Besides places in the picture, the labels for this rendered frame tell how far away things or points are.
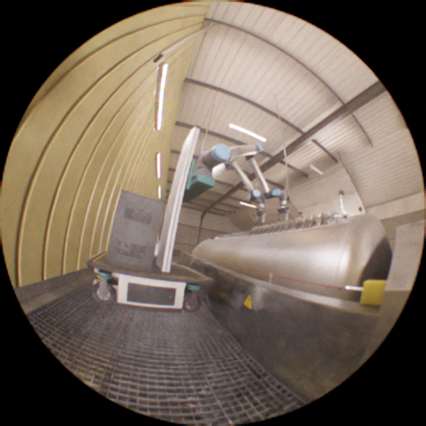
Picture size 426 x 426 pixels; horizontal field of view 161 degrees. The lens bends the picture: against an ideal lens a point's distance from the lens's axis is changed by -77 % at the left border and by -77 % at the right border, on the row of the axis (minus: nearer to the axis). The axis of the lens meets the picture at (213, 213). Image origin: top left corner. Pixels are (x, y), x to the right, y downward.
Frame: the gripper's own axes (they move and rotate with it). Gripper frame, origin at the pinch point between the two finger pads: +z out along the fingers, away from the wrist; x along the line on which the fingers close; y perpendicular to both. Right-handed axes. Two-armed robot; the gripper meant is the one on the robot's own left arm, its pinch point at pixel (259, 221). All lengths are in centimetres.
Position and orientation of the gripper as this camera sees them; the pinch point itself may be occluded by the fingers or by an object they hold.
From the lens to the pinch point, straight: 191.8
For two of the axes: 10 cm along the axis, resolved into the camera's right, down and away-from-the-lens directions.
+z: -1.4, 9.6, -2.4
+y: 9.4, 2.1, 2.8
